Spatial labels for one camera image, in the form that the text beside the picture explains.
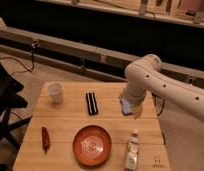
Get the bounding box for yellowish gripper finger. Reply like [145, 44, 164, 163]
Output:
[133, 105, 143, 119]

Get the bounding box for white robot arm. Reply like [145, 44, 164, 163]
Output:
[123, 54, 204, 122]

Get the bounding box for blue sponge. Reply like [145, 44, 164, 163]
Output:
[120, 98, 133, 116]

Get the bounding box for black rectangular case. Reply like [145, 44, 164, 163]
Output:
[86, 92, 98, 115]

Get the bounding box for orange round plate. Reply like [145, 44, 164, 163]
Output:
[73, 125, 112, 167]

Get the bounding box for white plastic cup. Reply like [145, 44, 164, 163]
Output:
[48, 83, 63, 104]

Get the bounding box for black office chair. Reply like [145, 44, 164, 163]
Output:
[0, 62, 31, 149]

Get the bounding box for black cable on floor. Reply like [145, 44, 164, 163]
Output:
[0, 40, 40, 76]

